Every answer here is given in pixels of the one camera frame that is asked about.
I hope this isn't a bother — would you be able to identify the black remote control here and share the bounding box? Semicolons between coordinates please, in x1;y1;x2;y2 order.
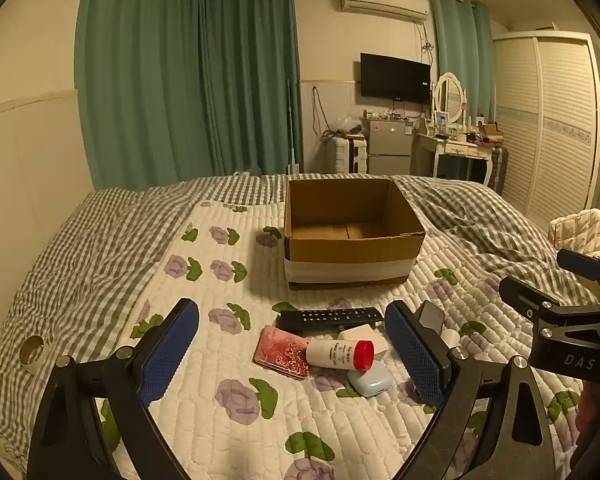
275;306;384;333

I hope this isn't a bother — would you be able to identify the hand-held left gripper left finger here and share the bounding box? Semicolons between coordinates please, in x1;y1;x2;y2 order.
27;297;201;480

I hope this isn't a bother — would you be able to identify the white floral quilted mat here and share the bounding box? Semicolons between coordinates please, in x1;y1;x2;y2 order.
95;200;586;480

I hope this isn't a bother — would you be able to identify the black wall television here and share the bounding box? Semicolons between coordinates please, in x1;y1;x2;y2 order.
360;52;431;105

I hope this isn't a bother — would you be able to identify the brown cardboard box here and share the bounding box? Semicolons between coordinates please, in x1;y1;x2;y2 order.
283;177;427;291

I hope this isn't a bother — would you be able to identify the small brown box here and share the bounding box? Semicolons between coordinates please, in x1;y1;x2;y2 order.
477;122;505;143

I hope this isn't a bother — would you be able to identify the light blue case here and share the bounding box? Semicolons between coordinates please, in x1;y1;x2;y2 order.
346;360;393;398

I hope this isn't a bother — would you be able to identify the clear plastic bag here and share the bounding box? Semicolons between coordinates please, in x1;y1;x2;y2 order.
334;115;366;136

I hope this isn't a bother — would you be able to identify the pink floral wallet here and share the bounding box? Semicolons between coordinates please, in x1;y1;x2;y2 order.
252;325;311;377

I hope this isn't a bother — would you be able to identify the oval white mirror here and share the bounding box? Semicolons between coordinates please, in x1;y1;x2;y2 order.
432;72;467;113

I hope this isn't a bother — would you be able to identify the grey small fridge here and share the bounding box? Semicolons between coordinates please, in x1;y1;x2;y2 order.
362;117;416;176

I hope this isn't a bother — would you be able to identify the narrow green curtain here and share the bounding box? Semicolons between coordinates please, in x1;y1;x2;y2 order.
428;0;496;126

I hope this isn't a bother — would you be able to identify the white mop pole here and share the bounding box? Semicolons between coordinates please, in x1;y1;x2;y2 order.
285;80;301;173

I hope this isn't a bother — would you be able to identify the dark wall cable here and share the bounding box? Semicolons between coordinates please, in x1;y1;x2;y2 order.
311;85;333;141

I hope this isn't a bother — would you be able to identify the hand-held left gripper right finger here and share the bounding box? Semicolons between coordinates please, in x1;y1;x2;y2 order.
384;301;563;480

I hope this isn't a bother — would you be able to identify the grey checked blanket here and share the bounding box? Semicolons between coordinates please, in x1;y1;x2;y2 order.
0;174;600;461

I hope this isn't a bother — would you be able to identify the white dressing table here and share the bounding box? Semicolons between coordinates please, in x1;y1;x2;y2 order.
412;127;501;188

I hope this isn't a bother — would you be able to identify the white tube with red cap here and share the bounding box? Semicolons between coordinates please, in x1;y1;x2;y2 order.
305;338;376;372

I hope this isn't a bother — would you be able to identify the tape roll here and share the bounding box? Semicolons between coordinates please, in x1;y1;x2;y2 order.
19;335;46;375

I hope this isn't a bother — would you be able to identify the white air conditioner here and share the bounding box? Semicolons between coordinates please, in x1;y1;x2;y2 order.
338;0;429;23

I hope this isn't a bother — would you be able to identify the small white box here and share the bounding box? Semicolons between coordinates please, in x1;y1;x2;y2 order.
337;324;388;361

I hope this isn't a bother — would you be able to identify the white quilted jacket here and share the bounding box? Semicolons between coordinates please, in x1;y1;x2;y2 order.
547;208;600;261

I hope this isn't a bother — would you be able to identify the green corner curtain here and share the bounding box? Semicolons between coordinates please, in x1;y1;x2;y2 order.
192;0;303;176

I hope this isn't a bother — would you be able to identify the white louvred wardrobe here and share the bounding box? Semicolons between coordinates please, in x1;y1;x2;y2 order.
492;30;600;233

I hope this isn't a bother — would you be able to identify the dark suitcase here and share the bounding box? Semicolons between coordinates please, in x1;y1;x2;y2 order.
490;145;510;196

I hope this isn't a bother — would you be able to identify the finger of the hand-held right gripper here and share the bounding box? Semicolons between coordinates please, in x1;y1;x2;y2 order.
498;276;561;321
556;248;600;283

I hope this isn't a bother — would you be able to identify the white suitcase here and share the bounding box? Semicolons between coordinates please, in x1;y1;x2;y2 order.
327;135;368;175

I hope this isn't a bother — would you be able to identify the wide green curtain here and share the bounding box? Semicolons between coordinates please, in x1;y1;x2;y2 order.
74;0;216;191

